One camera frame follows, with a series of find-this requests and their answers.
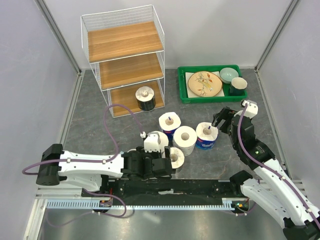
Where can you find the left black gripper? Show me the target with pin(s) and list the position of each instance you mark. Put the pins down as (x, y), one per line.
(141, 150)

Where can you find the white floral roll left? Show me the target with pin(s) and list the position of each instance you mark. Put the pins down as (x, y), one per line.
(163, 140)

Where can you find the white wire wooden shelf rack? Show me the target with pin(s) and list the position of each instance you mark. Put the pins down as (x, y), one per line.
(125, 50)

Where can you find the white floral roll centre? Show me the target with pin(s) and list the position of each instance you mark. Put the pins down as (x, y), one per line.
(184, 138)

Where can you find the light green ceramic bowl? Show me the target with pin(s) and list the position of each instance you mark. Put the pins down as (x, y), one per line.
(227, 74)

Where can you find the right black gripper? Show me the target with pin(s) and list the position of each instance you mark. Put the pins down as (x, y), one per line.
(219, 115)

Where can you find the blue roll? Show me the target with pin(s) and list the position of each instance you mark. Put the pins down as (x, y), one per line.
(169, 122)
(206, 135)

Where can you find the black paper towel roll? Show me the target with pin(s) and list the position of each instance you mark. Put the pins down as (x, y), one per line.
(146, 98)

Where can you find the dark green ceramic cup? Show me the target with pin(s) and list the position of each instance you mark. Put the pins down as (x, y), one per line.
(238, 86)

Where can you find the green plastic tray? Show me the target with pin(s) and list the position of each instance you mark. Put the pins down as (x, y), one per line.
(183, 93)

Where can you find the light blue cable duct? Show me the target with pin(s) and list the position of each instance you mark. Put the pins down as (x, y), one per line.
(95, 204)

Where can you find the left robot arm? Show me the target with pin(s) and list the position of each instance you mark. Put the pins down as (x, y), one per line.
(86, 171)

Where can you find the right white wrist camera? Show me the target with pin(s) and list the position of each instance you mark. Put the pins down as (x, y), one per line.
(251, 110)

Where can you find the white floral roll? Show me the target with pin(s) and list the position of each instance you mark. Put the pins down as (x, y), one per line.
(163, 140)
(184, 138)

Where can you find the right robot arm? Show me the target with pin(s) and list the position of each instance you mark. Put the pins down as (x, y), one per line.
(284, 202)

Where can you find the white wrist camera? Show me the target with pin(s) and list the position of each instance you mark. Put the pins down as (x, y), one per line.
(251, 110)
(151, 142)

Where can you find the black roll front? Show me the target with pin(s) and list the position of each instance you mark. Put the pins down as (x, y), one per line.
(177, 158)

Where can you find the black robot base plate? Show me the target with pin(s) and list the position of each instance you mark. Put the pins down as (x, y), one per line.
(170, 191)

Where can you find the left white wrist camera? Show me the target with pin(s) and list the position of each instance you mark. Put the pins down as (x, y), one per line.
(151, 142)

